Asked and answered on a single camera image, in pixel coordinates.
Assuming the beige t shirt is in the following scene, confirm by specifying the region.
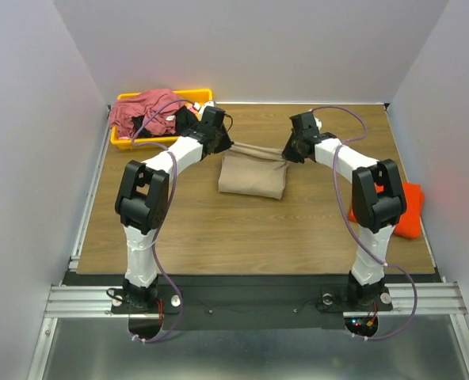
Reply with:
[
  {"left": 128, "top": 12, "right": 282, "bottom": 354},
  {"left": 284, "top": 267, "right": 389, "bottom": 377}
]
[{"left": 218, "top": 142, "right": 289, "bottom": 200}]

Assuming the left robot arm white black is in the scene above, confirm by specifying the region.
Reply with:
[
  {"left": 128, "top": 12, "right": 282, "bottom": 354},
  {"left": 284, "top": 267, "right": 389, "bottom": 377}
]
[{"left": 115, "top": 105, "right": 232, "bottom": 312}]

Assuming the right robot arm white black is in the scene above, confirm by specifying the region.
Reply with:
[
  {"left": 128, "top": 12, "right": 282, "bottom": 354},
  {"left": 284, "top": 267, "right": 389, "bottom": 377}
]
[{"left": 282, "top": 110, "right": 407, "bottom": 309}]

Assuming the black t shirt in bin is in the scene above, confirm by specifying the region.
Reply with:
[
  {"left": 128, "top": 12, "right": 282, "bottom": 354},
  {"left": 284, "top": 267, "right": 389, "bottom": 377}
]
[{"left": 137, "top": 105, "right": 198, "bottom": 139}]

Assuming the pink t shirt in bin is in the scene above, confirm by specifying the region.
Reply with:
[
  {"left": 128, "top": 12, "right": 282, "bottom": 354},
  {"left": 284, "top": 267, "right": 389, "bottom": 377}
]
[{"left": 109, "top": 89, "right": 186, "bottom": 139}]

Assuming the orange folded t shirt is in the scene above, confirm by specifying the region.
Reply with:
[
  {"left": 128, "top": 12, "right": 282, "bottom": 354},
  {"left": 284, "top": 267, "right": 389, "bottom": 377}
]
[{"left": 347, "top": 181, "right": 425, "bottom": 241}]

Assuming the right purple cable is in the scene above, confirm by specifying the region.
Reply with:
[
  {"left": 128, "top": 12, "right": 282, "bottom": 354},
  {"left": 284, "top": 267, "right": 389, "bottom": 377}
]
[{"left": 311, "top": 105, "right": 418, "bottom": 343}]

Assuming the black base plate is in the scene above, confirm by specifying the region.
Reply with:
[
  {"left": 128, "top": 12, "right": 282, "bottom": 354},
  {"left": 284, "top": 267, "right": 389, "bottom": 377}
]
[{"left": 65, "top": 275, "right": 396, "bottom": 338}]

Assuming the aluminium frame rail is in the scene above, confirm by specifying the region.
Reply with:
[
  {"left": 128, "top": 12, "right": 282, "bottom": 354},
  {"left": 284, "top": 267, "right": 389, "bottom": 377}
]
[{"left": 26, "top": 104, "right": 172, "bottom": 380}]

